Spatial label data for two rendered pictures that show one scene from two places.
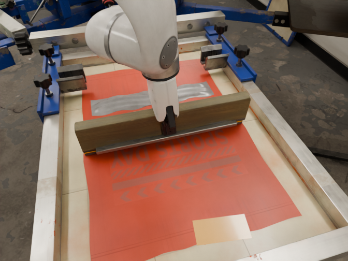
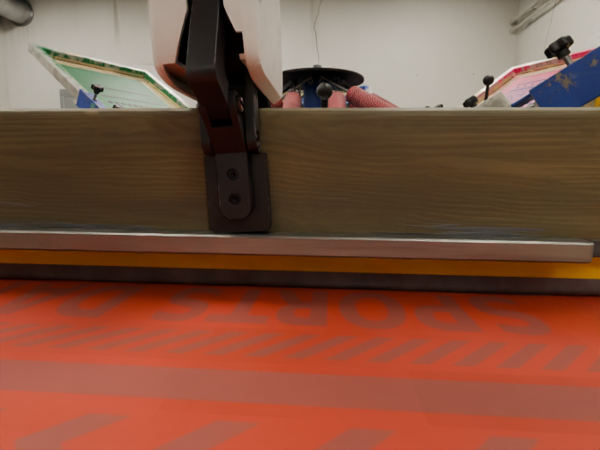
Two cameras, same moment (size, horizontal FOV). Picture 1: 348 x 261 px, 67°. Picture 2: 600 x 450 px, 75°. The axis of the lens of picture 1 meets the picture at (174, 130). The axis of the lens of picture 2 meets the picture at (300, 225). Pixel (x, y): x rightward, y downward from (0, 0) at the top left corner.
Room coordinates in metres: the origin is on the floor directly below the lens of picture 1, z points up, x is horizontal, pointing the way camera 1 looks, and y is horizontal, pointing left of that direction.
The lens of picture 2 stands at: (0.25, -0.09, 1.02)
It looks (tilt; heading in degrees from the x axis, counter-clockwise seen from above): 8 degrees down; 20
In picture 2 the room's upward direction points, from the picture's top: 1 degrees clockwise
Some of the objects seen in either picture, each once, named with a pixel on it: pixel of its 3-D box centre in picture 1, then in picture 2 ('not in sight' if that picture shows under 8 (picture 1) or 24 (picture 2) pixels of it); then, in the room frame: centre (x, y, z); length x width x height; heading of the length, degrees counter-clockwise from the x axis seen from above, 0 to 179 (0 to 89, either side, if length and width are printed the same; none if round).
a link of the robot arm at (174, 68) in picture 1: (158, 59); not in sight; (0.45, 0.03, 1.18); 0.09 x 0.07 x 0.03; 16
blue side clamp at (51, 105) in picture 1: (54, 86); not in sight; (0.64, 0.36, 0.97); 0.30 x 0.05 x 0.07; 15
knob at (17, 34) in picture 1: (28, 43); not in sight; (0.82, 0.49, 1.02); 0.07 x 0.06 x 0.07; 15
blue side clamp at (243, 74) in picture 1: (227, 59); not in sight; (0.78, -0.18, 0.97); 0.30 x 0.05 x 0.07; 15
